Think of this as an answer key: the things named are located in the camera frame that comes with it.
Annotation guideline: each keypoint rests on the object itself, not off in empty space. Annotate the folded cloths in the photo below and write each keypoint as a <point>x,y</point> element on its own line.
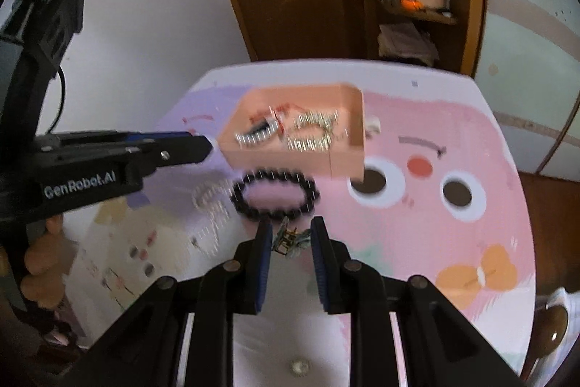
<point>405,42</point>

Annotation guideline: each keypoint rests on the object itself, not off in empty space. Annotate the pale blue wardrobe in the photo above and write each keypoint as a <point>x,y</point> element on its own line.
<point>530,74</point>

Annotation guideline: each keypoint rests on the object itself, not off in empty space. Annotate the small orange object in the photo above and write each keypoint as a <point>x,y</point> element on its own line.
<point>411,4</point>

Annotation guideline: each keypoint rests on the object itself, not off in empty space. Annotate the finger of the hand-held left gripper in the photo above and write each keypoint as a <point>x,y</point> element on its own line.
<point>154,136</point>
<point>181,151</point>

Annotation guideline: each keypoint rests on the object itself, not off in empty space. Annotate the wooden chair knob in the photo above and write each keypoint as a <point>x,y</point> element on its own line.
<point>553,330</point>

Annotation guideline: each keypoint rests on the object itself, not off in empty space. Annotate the cartoon printed tablecloth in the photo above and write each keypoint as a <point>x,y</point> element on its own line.
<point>408,224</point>

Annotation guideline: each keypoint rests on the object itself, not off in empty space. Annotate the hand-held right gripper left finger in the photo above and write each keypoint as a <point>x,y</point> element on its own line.
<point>263,264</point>

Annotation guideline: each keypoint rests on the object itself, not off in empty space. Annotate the pink jewelry tray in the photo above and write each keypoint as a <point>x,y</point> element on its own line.
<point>281,162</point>

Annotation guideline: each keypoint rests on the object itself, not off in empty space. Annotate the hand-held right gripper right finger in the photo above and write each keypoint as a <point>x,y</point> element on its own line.
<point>319,264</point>

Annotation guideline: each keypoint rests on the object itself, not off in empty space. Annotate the gold hair comb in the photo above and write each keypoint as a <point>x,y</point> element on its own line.
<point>312,128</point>

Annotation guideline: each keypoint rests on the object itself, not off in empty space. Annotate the person's left hand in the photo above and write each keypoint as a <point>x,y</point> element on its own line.
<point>45,264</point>

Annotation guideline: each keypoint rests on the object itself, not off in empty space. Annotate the green flower hair clip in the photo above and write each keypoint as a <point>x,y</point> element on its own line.
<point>285,242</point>

